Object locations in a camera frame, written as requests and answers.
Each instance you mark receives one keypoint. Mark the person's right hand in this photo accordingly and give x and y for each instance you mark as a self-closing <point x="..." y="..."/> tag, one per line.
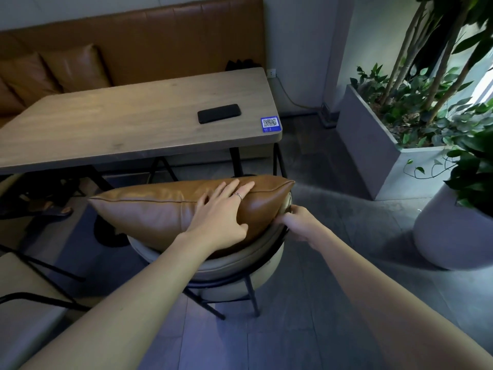
<point x="306" y="225"/>

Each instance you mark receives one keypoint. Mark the person's left hand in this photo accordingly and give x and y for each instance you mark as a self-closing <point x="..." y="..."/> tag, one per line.
<point x="217" y="219"/>

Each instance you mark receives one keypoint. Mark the person's left thumb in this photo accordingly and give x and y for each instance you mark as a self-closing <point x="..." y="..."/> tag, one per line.
<point x="237" y="227"/>

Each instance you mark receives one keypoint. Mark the person's left little finger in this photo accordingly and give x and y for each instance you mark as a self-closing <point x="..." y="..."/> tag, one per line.
<point x="203" y="200"/>

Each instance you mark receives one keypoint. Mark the person's right thumb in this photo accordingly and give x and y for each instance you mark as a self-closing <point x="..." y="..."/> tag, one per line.
<point x="285" y="220"/>

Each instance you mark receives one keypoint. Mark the person's left middle finger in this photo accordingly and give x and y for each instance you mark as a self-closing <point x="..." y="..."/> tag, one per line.
<point x="230" y="190"/>

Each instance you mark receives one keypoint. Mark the brown leather pillow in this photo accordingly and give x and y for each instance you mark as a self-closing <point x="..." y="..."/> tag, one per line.
<point x="154" y="211"/>

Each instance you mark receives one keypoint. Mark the person's left forearm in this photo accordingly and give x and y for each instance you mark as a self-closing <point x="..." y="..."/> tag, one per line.
<point x="127" y="300"/>

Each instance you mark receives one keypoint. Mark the person's right forearm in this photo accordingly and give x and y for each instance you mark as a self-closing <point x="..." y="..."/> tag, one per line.
<point x="389" y="300"/>

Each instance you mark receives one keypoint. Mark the blue square code sticker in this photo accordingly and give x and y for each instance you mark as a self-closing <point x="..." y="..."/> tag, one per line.
<point x="270" y="124"/>

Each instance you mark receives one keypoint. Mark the black smartphone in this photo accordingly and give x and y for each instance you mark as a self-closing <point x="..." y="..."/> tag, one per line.
<point x="218" y="114"/>

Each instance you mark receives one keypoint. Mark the dark floor power box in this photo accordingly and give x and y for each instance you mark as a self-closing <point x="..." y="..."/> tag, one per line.
<point x="326" y="116"/>

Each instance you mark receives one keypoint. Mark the grey concrete planter box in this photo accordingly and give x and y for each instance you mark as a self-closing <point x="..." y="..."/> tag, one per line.
<point x="369" y="146"/>

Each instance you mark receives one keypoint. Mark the wooden table with black legs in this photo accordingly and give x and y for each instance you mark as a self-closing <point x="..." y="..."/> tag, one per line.
<point x="115" y="123"/>

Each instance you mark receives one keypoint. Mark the black bag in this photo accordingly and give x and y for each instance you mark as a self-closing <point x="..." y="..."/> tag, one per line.
<point x="242" y="65"/>

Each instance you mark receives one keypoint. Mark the brown sandal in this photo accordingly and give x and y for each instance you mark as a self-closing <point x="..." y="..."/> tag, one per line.
<point x="46" y="210"/>

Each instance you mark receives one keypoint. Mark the white round plant pot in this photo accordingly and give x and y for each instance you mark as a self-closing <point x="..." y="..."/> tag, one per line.
<point x="450" y="231"/>

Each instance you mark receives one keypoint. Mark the brown leather bench sofa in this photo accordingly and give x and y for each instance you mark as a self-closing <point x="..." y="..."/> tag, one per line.
<point x="161" y="38"/>

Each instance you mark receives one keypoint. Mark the brown leather sofa cushion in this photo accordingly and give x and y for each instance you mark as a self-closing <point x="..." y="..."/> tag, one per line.
<point x="8" y="100"/>
<point x="77" y="69"/>
<point x="29" y="80"/>

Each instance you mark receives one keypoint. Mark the green leafy tree plant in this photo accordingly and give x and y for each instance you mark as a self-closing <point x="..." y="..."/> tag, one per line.
<point x="423" y="92"/>

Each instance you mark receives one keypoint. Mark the dark green potted plant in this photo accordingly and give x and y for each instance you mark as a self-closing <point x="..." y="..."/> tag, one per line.
<point x="475" y="169"/>

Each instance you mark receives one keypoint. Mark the beige round chair black frame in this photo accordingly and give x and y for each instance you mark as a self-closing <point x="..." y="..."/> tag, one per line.
<point x="231" y="267"/>

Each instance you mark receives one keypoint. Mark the white wall socket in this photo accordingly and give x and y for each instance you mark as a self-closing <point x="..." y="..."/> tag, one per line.
<point x="272" y="72"/>

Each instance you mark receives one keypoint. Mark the beige square chair black frame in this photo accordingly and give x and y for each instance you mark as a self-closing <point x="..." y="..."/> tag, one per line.
<point x="23" y="304"/>

